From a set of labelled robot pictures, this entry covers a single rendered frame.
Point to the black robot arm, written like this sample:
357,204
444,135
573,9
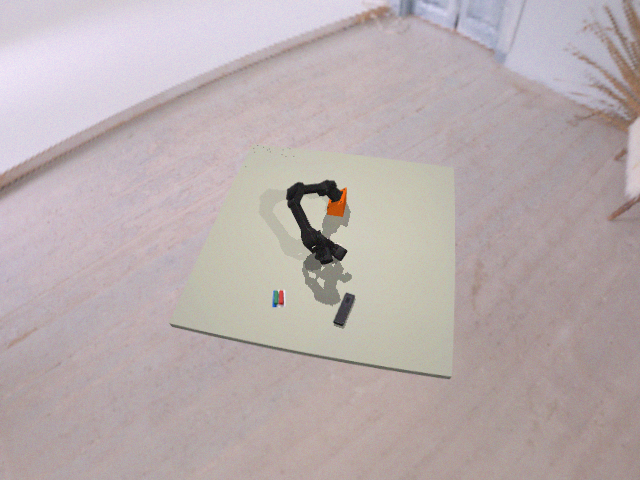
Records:
310,237

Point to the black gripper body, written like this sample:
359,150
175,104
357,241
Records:
340,252

